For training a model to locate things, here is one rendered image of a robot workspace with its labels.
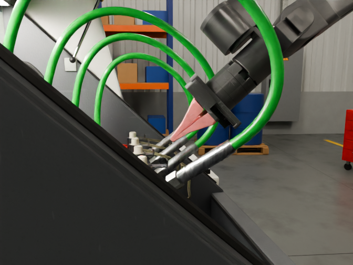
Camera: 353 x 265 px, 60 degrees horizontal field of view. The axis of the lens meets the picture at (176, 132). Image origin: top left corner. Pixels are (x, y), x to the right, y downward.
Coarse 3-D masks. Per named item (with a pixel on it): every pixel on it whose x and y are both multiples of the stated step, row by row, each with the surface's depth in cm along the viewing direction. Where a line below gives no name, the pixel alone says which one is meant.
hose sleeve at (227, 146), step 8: (224, 144) 36; (208, 152) 37; (216, 152) 36; (224, 152) 36; (232, 152) 36; (200, 160) 37; (208, 160) 37; (216, 160) 37; (184, 168) 38; (192, 168) 37; (200, 168) 37; (208, 168) 37; (176, 176) 38; (184, 176) 38; (192, 176) 38
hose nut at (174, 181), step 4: (172, 172) 39; (168, 176) 39; (172, 176) 38; (168, 180) 38; (172, 180) 38; (176, 180) 38; (172, 184) 38; (176, 184) 38; (180, 184) 38; (176, 188) 39
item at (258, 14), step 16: (240, 0) 33; (16, 16) 40; (256, 16) 33; (16, 32) 41; (272, 32) 33; (272, 48) 33; (272, 64) 34; (272, 80) 34; (272, 96) 34; (272, 112) 34; (256, 128) 35; (240, 144) 36
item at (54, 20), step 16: (16, 0) 73; (32, 0) 73; (48, 0) 74; (64, 0) 75; (80, 0) 75; (32, 16) 74; (48, 16) 74; (64, 16) 75; (48, 32) 75; (80, 32) 77; (96, 32) 77; (80, 48) 77; (96, 64) 79; (112, 80) 80
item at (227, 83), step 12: (228, 72) 45; (240, 72) 45; (204, 84) 45; (216, 84) 45; (228, 84) 45; (240, 84) 45; (252, 84) 45; (216, 96) 45; (228, 96) 45; (240, 96) 46; (228, 108) 45; (228, 120) 46
